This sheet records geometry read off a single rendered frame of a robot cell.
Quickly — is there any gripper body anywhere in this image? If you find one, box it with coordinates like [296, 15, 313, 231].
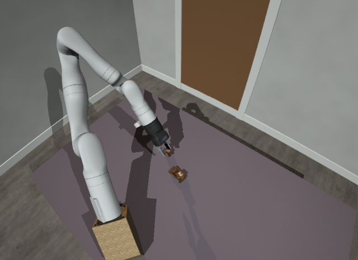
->
[134, 108, 169, 146]

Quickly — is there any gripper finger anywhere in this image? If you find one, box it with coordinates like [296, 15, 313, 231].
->
[154, 146, 165, 156]
[164, 141, 171, 149]

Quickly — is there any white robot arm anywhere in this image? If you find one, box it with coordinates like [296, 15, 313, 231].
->
[56, 27, 150, 223]

